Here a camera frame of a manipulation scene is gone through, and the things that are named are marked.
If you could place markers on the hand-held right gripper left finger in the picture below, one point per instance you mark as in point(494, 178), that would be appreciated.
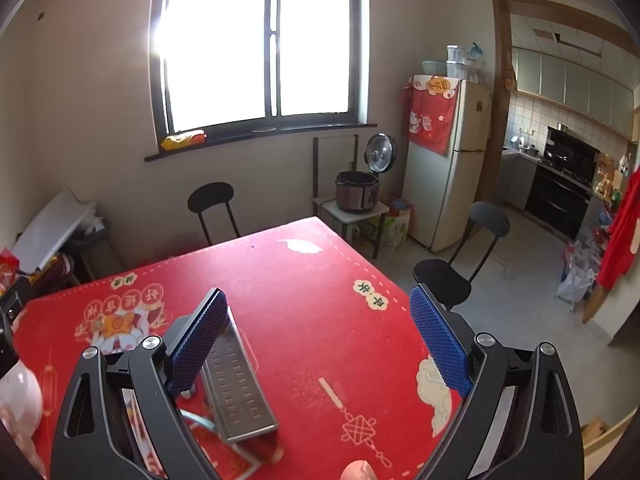
point(197, 345)

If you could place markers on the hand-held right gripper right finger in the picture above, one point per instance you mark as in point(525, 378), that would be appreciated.
point(440, 345)

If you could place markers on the stainless steel utensil holder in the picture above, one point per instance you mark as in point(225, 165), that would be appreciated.
point(240, 390)

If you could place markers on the person's right hand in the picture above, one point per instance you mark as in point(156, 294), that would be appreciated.
point(357, 471)

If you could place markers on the white bowl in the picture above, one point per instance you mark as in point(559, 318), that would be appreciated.
point(17, 400)

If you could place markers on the black round chair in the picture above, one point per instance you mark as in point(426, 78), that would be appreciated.
point(210, 197)
point(440, 275)

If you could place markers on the red snack packet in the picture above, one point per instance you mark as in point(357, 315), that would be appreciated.
point(7, 265)

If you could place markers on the red printed table mat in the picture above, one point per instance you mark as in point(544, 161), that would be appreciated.
point(310, 320)

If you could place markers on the printed gift bag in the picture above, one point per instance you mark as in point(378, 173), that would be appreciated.
point(395, 232)

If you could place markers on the white board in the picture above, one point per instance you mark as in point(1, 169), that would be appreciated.
point(50, 225)

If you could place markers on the black plastic bag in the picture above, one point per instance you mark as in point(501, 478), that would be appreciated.
point(87, 232)

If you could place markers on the white plastic bags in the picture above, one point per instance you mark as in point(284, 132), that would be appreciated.
point(575, 275)

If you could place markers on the white side table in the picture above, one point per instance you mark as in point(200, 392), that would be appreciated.
point(345, 212)

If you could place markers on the dark pressure cooker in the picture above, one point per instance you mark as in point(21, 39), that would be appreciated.
point(355, 195)

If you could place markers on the white refrigerator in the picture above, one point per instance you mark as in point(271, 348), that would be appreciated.
point(465, 170)

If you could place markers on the wooden board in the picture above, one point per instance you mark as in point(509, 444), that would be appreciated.
point(597, 432)

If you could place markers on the black kitchen stove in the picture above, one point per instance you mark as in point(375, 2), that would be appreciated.
point(555, 200)

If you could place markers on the yellow red packet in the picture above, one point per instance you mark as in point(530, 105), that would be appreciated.
point(182, 141)

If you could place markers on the red hanging cloth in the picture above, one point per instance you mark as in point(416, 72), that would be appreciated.
point(622, 240)

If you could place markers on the black range hood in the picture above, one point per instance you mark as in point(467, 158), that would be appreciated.
point(570, 150)

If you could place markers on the row of condiment bottles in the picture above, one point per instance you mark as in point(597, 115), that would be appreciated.
point(610, 182)

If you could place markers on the dark window sill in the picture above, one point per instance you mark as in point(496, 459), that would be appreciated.
point(300, 132)

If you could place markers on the pale green basket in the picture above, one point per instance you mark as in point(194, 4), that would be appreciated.
point(434, 67)

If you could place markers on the clear plastic bag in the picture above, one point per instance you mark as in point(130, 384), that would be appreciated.
point(477, 62)

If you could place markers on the white plastic container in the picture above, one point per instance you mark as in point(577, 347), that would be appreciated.
point(455, 60)

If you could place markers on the dark framed window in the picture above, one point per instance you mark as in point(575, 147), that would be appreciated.
point(272, 35)

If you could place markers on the kitchen wall cabinets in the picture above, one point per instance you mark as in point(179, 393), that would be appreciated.
point(575, 80)

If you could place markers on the wooden door frame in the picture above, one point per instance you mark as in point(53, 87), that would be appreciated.
point(501, 20)

